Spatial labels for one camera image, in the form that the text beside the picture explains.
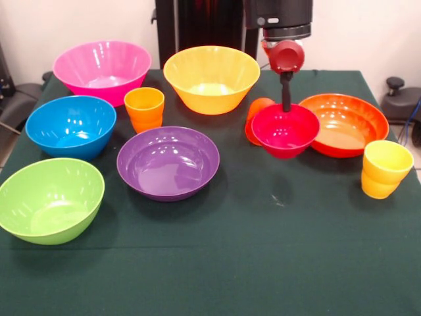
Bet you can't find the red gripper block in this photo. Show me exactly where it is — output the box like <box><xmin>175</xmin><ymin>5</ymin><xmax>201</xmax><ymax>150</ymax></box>
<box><xmin>261</xmin><ymin>39</ymin><xmax>306</xmax><ymax>113</ymax></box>

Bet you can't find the red-orange cup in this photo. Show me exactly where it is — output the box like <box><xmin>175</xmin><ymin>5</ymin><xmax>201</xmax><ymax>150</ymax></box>
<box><xmin>244</xmin><ymin>97</ymin><xmax>277</xmax><ymax>146</ymax></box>

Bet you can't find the small crimson bowl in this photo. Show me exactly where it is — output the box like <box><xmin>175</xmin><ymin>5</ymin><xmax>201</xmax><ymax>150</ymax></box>
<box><xmin>251</xmin><ymin>103</ymin><xmax>320</xmax><ymax>160</ymax></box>

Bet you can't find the shallow red-orange bowl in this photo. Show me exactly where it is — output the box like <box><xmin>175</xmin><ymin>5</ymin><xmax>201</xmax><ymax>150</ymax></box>
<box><xmin>298</xmin><ymin>93</ymin><xmax>390</xmax><ymax>159</ymax></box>

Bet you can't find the large yellow-orange bowl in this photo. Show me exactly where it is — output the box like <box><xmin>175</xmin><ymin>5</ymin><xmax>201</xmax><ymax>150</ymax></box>
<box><xmin>162</xmin><ymin>45</ymin><xmax>261</xmax><ymax>116</ymax></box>

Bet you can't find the yellow cup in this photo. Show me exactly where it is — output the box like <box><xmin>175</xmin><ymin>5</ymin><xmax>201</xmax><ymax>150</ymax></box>
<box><xmin>360</xmin><ymin>140</ymin><xmax>415</xmax><ymax>200</ymax></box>

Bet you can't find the purple bowl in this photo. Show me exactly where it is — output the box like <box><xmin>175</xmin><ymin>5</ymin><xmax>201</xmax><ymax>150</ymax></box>
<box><xmin>116</xmin><ymin>126</ymin><xmax>221</xmax><ymax>203</ymax></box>

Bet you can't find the orange cup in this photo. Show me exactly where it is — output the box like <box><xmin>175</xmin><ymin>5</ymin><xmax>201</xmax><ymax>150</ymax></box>
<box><xmin>123</xmin><ymin>86</ymin><xmax>166</xmax><ymax>134</ymax></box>

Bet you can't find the dark green tablecloth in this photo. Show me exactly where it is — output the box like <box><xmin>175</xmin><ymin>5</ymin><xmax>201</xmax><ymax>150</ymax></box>
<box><xmin>0</xmin><ymin>68</ymin><xmax>421</xmax><ymax>316</ymax></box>

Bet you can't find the large pink bowl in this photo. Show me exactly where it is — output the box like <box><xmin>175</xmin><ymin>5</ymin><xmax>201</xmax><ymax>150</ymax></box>
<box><xmin>52</xmin><ymin>40</ymin><xmax>153</xmax><ymax>108</ymax></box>

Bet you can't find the blue bowl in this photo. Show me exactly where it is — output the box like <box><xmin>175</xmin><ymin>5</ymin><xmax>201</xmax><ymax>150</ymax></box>
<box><xmin>25</xmin><ymin>95</ymin><xmax>118</xmax><ymax>162</ymax></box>

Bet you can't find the green bowl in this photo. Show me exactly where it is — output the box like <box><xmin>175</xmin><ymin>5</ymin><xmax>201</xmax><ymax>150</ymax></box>
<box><xmin>0</xmin><ymin>157</ymin><xmax>106</xmax><ymax>246</ymax></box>

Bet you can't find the black device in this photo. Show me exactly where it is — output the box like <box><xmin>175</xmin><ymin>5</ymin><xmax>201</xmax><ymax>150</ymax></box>
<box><xmin>0</xmin><ymin>42</ymin><xmax>14</xmax><ymax>98</ymax></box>

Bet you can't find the blue cable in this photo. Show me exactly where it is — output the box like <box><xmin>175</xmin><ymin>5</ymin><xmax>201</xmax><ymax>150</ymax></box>
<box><xmin>403</xmin><ymin>98</ymin><xmax>421</xmax><ymax>145</ymax></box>

